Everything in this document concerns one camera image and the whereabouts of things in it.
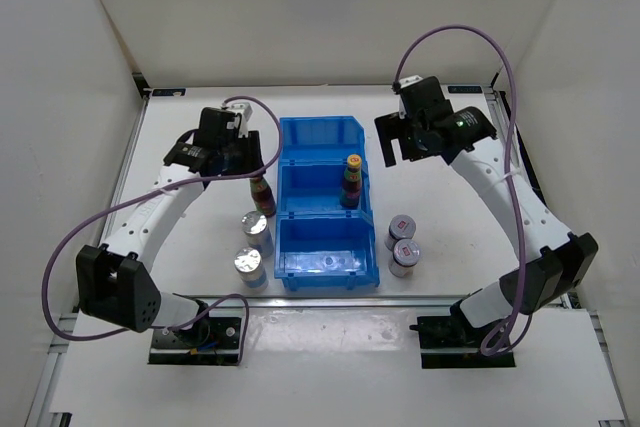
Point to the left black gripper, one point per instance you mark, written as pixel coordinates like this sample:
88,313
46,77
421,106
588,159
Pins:
252,161

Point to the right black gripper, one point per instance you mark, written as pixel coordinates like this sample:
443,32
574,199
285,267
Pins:
391,128

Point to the sauce bottle yellow cap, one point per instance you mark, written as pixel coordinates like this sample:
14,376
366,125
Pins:
262,196
352,182

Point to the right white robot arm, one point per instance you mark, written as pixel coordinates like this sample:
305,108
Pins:
469,148

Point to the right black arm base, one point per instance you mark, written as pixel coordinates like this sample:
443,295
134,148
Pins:
445,344

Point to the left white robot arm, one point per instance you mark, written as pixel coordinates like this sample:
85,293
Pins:
114,279

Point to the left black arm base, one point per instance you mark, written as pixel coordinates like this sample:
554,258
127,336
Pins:
215,341

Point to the silver can rear left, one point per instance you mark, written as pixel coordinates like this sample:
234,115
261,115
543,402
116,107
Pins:
256,229

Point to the silver can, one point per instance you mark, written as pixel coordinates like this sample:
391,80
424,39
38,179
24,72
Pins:
256,229
249,266

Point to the silver can front left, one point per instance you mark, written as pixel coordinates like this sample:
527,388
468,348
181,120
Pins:
249,266

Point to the blue plastic divided bin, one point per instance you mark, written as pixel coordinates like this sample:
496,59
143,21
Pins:
320,243

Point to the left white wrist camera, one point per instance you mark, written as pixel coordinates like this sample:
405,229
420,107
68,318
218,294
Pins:
236,117

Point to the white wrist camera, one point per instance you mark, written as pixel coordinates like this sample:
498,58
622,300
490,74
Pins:
236,117
405,82

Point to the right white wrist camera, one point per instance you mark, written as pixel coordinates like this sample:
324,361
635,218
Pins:
405,82

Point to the aluminium table frame rail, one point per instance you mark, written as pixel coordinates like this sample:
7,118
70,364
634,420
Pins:
530,172

